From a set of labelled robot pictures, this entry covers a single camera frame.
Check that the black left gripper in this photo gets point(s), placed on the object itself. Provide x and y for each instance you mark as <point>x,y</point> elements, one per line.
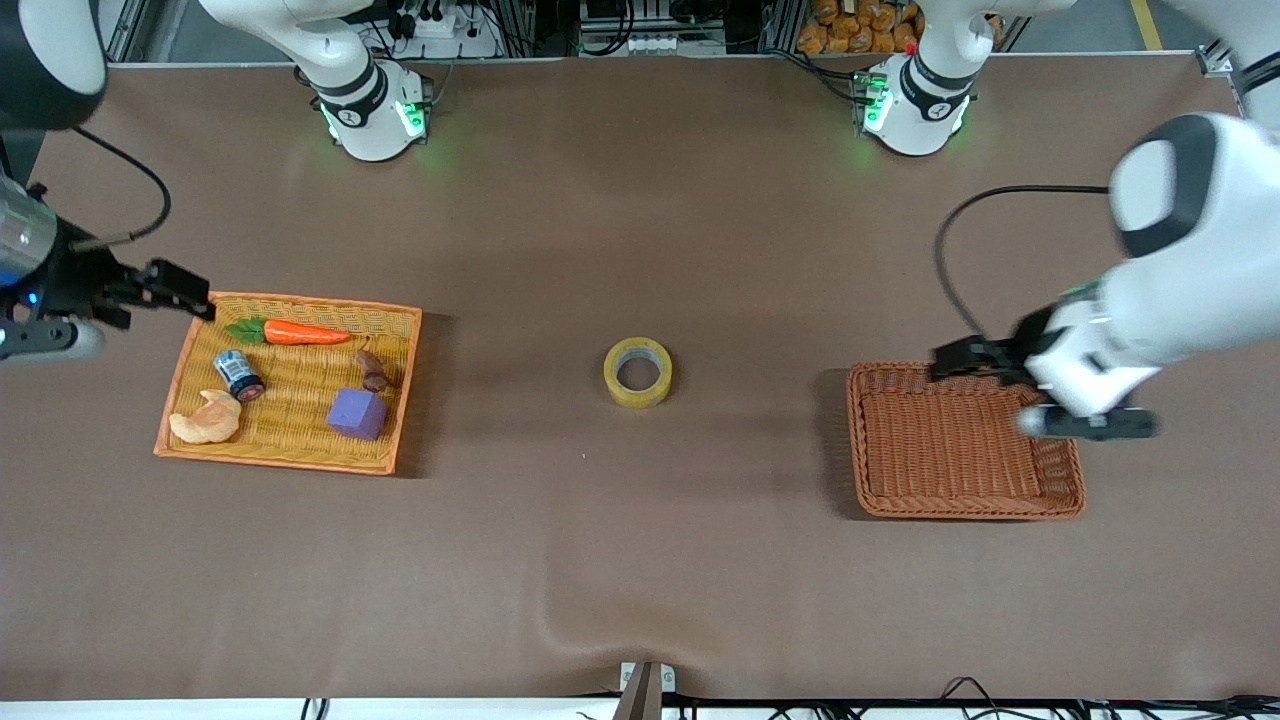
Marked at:
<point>1012,347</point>

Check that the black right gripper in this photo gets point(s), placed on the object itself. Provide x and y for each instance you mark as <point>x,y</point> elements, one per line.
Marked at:
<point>78,281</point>

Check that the yellow tape roll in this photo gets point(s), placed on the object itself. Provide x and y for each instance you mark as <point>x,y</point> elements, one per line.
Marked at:
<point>640,400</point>

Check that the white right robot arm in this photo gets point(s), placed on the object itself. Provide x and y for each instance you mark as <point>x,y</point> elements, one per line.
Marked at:
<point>365,120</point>

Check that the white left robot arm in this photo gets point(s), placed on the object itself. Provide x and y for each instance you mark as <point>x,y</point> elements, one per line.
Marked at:
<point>1190,290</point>

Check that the small jar with black lid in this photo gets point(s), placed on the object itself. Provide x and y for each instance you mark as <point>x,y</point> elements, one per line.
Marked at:
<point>238,373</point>

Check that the brown wicker basket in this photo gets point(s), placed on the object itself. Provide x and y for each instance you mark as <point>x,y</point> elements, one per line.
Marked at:
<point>940,470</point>

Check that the toy croissant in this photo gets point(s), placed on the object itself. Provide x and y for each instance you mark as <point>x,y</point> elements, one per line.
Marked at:
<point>205,422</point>

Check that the orange toy carrot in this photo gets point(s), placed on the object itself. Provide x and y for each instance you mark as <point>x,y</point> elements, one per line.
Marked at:
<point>300,333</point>

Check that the yellow wicker basket orange rim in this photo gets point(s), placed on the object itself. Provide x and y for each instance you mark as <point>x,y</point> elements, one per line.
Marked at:
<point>290,400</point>

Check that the small brown figurine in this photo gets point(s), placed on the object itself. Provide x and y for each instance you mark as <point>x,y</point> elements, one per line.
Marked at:
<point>372,372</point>

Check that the purple foam cube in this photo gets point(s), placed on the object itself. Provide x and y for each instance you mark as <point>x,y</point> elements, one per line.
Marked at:
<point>355,415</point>

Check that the bin of orange toy breads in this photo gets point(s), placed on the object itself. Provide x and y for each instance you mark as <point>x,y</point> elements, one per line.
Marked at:
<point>860,25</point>

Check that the white power strip with plugs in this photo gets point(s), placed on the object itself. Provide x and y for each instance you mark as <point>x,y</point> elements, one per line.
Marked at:
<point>450,35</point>

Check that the long white power strip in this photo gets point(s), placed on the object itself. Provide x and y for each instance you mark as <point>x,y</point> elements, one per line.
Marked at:
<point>670,45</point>

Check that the black electronics box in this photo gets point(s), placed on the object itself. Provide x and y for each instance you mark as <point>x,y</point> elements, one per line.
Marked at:
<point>650,15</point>

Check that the aluminium frame post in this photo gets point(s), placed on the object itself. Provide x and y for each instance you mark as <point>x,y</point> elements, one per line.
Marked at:
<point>1220,62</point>
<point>125,30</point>

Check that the grey table edge bracket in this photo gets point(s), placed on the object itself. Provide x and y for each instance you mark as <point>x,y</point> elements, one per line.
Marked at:
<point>647,690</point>

